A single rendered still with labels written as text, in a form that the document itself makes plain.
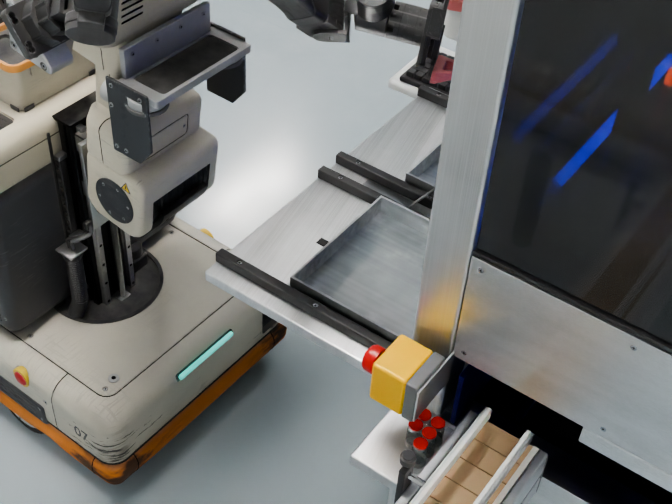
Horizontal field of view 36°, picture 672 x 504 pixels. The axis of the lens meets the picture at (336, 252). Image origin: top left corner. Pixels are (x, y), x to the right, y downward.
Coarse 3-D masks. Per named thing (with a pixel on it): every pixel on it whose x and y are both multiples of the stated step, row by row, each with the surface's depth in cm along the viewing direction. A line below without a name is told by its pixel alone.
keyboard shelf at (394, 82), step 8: (440, 48) 236; (416, 56) 234; (408, 64) 230; (400, 72) 228; (392, 80) 226; (392, 88) 226; (400, 88) 225; (408, 88) 224; (416, 88) 224; (416, 96) 223
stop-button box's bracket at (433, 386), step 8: (448, 360) 138; (440, 368) 136; (448, 368) 140; (432, 376) 135; (440, 376) 138; (448, 376) 142; (424, 384) 134; (432, 384) 137; (440, 384) 140; (424, 392) 135; (432, 392) 138; (416, 400) 134; (424, 400) 137; (416, 408) 135; (424, 408) 139; (416, 416) 137
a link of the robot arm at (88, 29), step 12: (84, 0) 149; (96, 0) 149; (108, 0) 149; (72, 12) 154; (84, 12) 152; (96, 12) 152; (108, 12) 152; (72, 24) 154; (84, 24) 152; (96, 24) 152; (108, 24) 155; (72, 36) 158; (84, 36) 157; (96, 36) 157; (108, 36) 157
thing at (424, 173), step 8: (440, 144) 191; (432, 152) 189; (424, 160) 188; (432, 160) 191; (416, 168) 186; (424, 168) 189; (432, 168) 191; (408, 176) 184; (416, 176) 184; (424, 176) 189; (432, 176) 189; (416, 184) 184; (424, 184) 183; (432, 184) 182; (432, 192) 183
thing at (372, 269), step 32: (352, 224) 174; (384, 224) 179; (416, 224) 177; (320, 256) 168; (352, 256) 172; (384, 256) 173; (416, 256) 173; (320, 288) 166; (352, 288) 167; (384, 288) 167; (416, 288) 167; (352, 320) 160; (384, 320) 162
